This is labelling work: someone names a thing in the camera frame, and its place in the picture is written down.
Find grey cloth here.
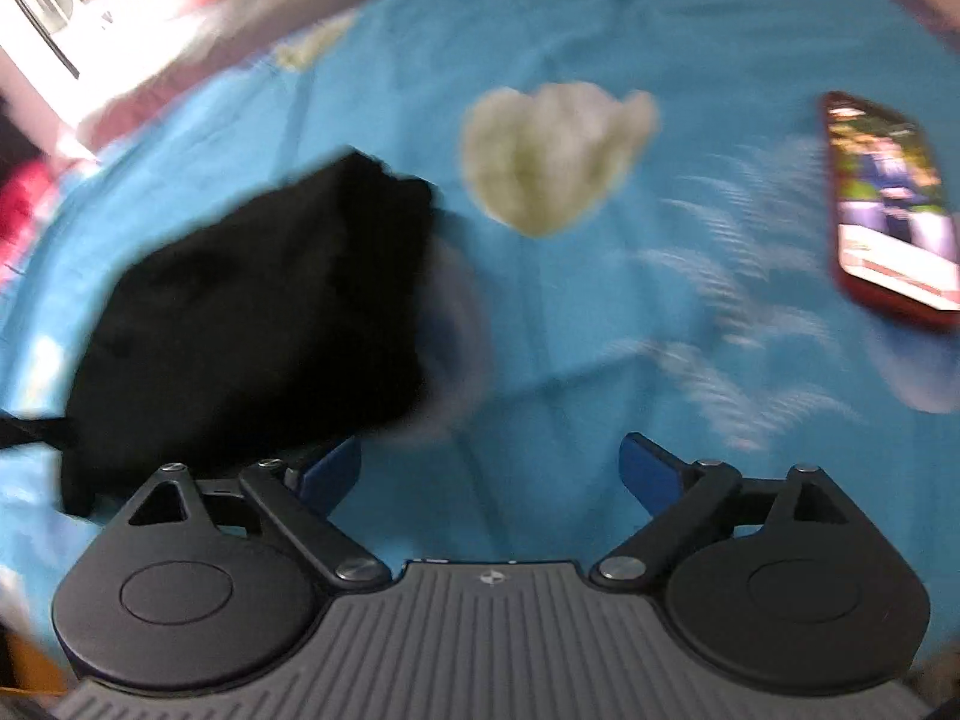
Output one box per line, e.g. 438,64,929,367
75,0,451,147

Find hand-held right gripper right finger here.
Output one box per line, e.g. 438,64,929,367
591,433,857,590

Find red smartphone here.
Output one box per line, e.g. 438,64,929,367
817,90,960,332

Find pink red cloth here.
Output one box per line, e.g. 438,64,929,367
0,157,72,282

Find black pants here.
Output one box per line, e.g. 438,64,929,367
0,150,445,520

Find blue floral bedsheet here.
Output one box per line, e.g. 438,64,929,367
0,0,960,691

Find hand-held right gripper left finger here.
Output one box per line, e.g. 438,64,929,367
127,437,392,590

